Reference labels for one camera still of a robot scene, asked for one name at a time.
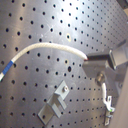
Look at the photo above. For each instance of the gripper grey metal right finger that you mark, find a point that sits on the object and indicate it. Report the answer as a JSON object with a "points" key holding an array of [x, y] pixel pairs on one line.
{"points": [[107, 54]]}

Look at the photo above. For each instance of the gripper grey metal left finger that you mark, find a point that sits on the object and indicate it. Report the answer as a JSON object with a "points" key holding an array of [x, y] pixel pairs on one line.
{"points": [[100, 71]]}

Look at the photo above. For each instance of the small grey clip fixture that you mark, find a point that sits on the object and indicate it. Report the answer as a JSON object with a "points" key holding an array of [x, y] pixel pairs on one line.
{"points": [[109, 111]]}

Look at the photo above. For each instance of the grey cable clip fixture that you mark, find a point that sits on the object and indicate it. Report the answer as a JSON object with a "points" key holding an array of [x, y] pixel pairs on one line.
{"points": [[51, 108]]}

